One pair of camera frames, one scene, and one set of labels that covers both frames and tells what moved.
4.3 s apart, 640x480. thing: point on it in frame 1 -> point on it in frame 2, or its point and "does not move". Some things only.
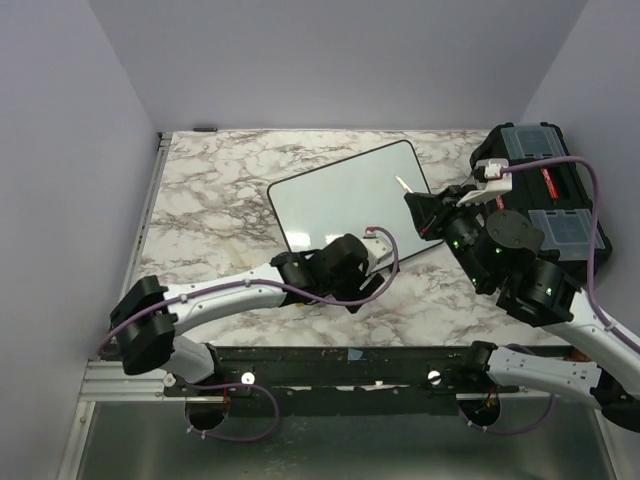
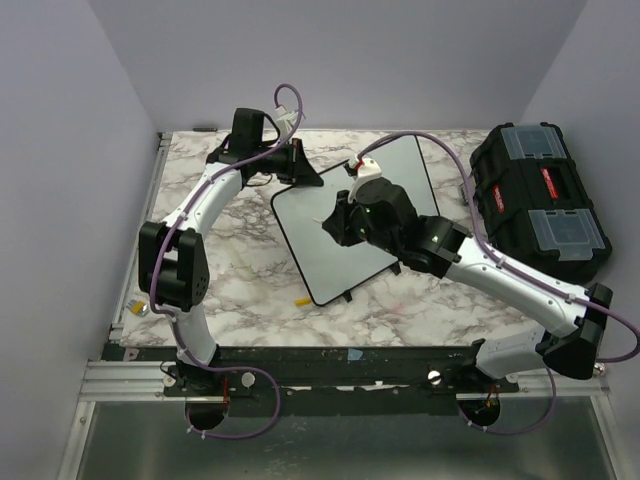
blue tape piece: [354, 354] does not move
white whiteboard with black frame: [317, 208] does not move
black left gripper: [357, 293] -> [298, 170]
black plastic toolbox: [549, 186] does not move
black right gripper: [423, 208] -> [337, 222]
